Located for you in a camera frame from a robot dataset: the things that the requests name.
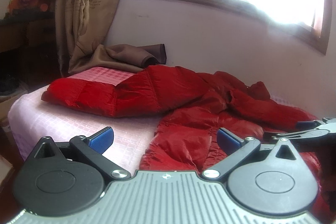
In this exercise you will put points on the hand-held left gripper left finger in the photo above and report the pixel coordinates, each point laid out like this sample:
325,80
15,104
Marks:
102,138

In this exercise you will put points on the dark wooden cabinet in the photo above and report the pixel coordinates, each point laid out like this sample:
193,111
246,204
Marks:
29,37

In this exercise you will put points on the red down jacket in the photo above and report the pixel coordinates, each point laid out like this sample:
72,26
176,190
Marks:
183,92

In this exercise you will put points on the brown cloth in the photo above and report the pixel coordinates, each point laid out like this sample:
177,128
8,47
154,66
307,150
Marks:
126,56

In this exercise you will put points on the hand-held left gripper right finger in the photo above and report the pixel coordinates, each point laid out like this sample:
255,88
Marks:
227,140

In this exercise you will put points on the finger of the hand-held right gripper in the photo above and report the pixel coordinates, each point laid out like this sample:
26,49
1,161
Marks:
307,124
294,135

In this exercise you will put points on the beige patterned curtain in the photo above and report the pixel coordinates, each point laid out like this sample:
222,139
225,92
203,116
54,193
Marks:
86,3

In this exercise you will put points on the pink checked bed sheet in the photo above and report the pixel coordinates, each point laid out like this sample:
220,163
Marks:
78,119

